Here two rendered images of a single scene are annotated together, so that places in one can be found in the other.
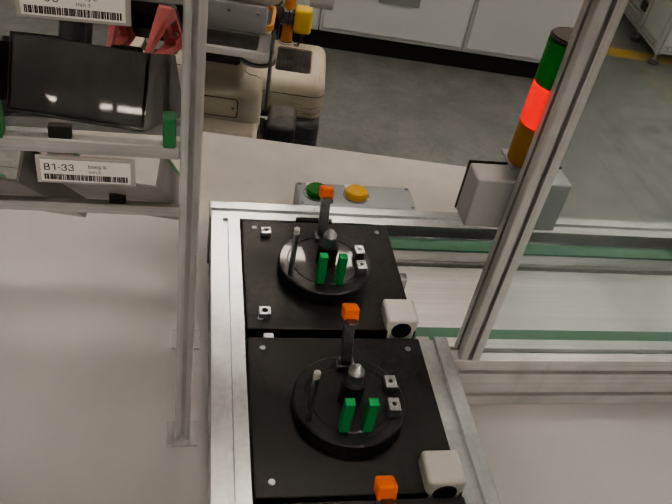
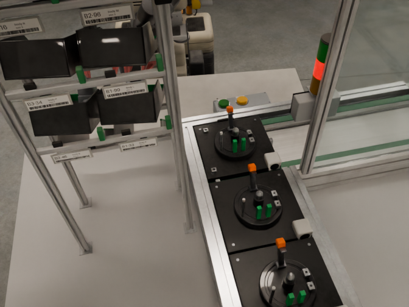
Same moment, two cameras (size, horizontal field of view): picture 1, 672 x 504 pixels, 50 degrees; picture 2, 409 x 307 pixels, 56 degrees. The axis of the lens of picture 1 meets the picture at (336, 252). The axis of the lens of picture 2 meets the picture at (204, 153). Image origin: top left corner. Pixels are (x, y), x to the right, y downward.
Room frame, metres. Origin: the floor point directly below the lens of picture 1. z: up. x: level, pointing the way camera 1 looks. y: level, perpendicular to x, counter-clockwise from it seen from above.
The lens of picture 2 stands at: (-0.05, 0.04, 1.93)
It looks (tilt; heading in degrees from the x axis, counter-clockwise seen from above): 49 degrees down; 5
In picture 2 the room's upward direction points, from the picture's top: 3 degrees counter-clockwise
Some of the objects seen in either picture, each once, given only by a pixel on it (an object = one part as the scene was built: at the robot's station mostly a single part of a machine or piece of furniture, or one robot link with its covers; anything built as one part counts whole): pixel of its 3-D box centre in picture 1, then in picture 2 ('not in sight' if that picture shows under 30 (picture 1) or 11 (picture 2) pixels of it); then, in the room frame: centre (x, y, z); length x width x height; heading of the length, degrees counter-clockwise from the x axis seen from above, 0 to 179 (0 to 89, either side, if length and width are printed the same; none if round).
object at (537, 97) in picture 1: (548, 104); (324, 66); (0.76, -0.20, 1.33); 0.05 x 0.05 x 0.05
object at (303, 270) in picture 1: (324, 266); (235, 142); (0.83, 0.01, 0.98); 0.14 x 0.14 x 0.02
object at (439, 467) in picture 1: (352, 387); (258, 199); (0.58, -0.05, 1.01); 0.24 x 0.24 x 0.13; 15
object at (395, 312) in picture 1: (398, 319); (272, 161); (0.76, -0.11, 0.97); 0.05 x 0.05 x 0.04; 15
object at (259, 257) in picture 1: (322, 276); (235, 146); (0.83, 0.01, 0.96); 0.24 x 0.24 x 0.02; 15
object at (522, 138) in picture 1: (534, 142); (321, 82); (0.76, -0.20, 1.28); 0.05 x 0.05 x 0.05
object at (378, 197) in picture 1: (353, 208); (241, 107); (1.06, -0.02, 0.93); 0.21 x 0.07 x 0.06; 105
